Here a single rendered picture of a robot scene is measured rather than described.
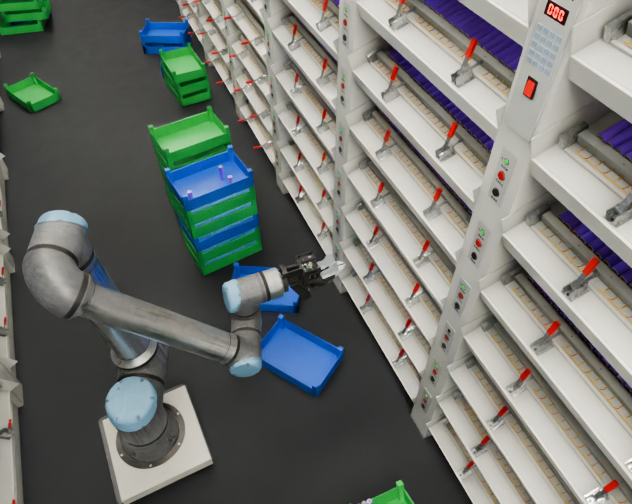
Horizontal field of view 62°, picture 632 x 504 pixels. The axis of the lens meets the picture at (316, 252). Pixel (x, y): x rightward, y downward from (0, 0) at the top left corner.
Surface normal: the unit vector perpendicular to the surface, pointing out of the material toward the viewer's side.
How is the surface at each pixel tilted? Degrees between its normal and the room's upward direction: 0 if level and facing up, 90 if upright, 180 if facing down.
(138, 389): 6
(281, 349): 0
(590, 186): 21
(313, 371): 0
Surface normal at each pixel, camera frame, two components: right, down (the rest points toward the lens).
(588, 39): 0.40, 0.69
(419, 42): -0.32, -0.51
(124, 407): 0.00, -0.58
